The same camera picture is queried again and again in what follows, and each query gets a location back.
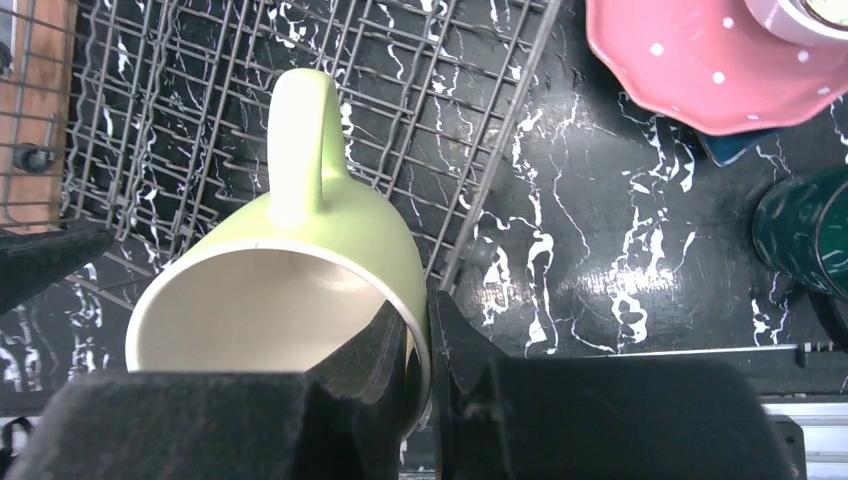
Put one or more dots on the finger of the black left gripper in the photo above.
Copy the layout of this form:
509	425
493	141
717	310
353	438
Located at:
31	262

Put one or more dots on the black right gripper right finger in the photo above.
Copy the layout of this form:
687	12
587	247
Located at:
504	417

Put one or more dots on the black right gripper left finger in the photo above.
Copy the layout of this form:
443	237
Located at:
342	419

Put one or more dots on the light green ceramic mug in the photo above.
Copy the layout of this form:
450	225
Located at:
295	273

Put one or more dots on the dark green glossy mug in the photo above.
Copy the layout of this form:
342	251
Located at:
800	228

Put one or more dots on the dark blue plate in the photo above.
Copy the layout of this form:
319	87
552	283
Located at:
724	150

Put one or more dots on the pink polka dot plate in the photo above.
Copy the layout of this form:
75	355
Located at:
711	65

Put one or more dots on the pink patterned bowl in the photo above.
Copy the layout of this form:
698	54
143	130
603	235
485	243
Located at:
803	22

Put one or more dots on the wooden board with bracket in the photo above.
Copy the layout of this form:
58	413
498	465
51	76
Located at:
37	40

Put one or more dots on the grey wire dish rack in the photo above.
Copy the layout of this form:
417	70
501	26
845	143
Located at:
156	120

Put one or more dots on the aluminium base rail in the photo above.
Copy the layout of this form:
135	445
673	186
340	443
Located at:
823	422

